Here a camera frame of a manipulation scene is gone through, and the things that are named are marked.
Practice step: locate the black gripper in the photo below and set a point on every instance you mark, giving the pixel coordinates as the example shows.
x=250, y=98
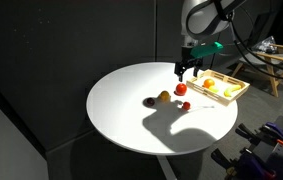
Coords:
x=188, y=61

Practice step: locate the small red-orange round fruit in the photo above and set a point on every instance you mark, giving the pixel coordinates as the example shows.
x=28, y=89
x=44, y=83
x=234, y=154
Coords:
x=186, y=105

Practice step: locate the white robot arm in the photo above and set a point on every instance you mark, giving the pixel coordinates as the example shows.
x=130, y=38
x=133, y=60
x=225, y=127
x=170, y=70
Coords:
x=207, y=16

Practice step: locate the wooden tray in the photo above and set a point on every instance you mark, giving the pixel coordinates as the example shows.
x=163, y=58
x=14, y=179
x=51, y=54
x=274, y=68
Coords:
x=214, y=96

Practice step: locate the large red tomato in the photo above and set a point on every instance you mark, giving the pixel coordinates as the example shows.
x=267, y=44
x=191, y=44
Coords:
x=181, y=89

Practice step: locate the orange fruit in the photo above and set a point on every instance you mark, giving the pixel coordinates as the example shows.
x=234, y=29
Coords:
x=209, y=83

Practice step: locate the yellow lemon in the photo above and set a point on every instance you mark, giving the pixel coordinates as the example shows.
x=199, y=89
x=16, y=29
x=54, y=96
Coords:
x=214, y=89

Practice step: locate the yellow banana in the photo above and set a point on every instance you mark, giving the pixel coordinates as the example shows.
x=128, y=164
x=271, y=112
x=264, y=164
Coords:
x=232, y=90

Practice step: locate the dark purple plum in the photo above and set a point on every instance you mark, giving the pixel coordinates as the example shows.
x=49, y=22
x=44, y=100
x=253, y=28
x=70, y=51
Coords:
x=150, y=101

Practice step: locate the clear plastic bag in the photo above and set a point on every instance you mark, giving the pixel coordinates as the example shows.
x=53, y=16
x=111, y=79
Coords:
x=267, y=45

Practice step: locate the wooden chair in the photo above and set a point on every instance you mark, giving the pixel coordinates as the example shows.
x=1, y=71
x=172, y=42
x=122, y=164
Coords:
x=274, y=71

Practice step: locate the white table leg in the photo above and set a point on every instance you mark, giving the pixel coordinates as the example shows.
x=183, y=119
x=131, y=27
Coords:
x=167, y=168

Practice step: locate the purple clamp with orange trigger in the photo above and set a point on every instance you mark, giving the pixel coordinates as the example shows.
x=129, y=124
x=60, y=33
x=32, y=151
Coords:
x=278, y=134

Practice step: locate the large purple clamp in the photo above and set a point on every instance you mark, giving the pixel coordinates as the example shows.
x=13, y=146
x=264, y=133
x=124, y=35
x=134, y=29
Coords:
x=247, y=165

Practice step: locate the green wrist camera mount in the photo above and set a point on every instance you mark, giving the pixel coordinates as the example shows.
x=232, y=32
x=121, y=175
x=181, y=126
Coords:
x=207, y=50

